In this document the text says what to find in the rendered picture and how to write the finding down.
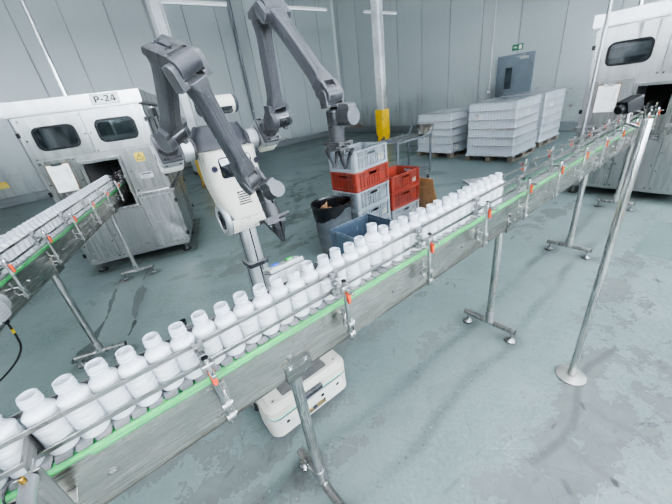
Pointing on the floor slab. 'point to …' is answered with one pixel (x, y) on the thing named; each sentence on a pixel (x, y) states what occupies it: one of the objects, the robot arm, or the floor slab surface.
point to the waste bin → (330, 217)
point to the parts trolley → (409, 147)
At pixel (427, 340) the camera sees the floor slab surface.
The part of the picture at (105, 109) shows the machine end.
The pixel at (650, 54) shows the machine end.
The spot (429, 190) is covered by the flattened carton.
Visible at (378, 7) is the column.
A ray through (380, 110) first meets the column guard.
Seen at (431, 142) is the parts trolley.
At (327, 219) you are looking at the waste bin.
